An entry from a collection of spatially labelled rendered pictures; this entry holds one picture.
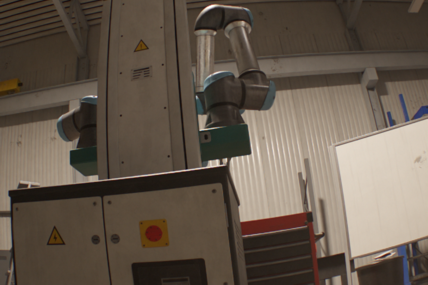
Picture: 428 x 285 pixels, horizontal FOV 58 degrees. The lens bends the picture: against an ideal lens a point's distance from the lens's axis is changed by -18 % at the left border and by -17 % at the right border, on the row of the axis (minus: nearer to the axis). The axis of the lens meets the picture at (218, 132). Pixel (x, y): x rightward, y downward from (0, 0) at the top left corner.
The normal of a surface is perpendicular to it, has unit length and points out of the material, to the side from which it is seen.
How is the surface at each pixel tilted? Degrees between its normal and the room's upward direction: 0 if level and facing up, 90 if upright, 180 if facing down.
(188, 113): 90
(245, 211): 90
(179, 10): 90
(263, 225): 90
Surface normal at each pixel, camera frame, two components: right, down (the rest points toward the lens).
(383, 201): -0.44, -0.29
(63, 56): -0.03, -0.37
